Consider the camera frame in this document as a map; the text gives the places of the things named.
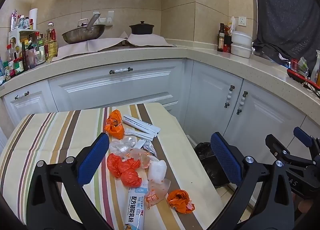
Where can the person's right hand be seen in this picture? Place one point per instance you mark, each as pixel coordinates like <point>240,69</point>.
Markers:
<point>305,205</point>

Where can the white lidded container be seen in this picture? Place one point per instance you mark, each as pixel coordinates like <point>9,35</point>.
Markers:
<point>241,38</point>
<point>241,51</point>

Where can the yellow cooking oil bottle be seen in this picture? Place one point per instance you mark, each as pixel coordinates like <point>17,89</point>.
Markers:
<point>51,45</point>

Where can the white double wall socket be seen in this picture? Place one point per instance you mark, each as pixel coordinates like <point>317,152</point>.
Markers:
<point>108,16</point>

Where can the black cooking pot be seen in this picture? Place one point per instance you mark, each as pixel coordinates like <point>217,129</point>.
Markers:
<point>141,29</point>

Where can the dark jar red label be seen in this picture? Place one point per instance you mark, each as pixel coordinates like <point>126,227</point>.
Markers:
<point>228,42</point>

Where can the white cabinet door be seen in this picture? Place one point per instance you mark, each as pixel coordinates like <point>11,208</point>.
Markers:
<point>207,95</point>
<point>270,120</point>

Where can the black bag lined trash bin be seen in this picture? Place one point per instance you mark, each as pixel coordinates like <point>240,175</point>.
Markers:
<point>208,162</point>

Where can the clear plastic bag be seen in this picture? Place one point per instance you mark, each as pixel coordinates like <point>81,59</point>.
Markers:
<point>122,146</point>

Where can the white spray bottle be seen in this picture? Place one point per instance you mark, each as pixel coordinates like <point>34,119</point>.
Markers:
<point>316,67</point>

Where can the wide white cabinet drawer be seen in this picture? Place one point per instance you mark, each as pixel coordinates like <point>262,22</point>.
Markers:
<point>100,87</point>

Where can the white plastic container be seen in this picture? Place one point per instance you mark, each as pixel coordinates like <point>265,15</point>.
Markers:
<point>157,170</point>

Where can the blue snack bag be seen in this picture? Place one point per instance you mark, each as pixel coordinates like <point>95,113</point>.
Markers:
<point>1,71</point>

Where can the dark glass oil bottle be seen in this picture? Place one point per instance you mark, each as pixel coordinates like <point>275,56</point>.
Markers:
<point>221,39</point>

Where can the cluster of seasoning bottles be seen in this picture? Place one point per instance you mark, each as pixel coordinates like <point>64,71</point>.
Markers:
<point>27,52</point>

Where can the white single wall socket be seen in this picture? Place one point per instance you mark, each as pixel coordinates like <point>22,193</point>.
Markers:
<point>242,21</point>

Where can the paper towel roll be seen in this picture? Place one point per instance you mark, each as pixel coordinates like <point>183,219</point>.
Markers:
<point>33,19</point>

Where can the long white stick sachet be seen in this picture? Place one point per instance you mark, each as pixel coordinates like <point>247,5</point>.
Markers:
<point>143,124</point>
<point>137,130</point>

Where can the silver foil packet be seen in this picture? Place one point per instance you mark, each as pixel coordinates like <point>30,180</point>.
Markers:
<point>149,147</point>

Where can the steel kettle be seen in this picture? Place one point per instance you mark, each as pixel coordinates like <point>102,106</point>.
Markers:
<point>82,23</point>

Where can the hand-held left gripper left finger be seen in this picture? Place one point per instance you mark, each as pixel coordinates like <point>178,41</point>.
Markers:
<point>93,157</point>

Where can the red dish rack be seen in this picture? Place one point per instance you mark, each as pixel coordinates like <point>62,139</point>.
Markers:
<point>298,75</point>

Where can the striped tablecloth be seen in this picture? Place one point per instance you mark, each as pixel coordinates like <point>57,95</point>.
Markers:
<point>50,135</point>

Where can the clear wrapper orange print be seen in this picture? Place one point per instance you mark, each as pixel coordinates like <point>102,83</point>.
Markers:
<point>155,195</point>

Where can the small white cabinet drawer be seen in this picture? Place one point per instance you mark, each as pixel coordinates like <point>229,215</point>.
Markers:
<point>32,107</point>

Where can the small white sachet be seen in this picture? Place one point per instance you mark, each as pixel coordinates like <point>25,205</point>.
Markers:
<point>135,134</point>

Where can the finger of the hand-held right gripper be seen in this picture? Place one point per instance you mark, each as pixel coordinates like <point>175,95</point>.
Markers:
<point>275,145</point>
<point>303,135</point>

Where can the white blue stick packet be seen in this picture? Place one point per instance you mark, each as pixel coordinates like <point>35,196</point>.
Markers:
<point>135,207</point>

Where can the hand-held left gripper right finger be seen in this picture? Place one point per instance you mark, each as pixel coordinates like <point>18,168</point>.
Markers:
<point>226,160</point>

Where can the clear plastic wrapper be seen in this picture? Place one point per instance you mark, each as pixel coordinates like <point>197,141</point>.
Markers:
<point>136,155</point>

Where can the steel wok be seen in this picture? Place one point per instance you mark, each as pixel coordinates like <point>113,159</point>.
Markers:
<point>82,35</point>

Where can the orange plastic bag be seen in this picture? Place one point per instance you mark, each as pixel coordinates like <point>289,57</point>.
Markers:
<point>113,126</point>
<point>180,201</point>
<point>125,171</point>

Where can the beige stove cover cloth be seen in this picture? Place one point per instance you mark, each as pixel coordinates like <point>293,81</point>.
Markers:
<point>147,40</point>
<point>82,49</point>

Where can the white spice rack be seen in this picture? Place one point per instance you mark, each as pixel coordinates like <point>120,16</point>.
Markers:
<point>15,35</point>

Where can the dark grey cloth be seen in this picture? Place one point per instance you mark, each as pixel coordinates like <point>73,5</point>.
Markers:
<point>287,10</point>

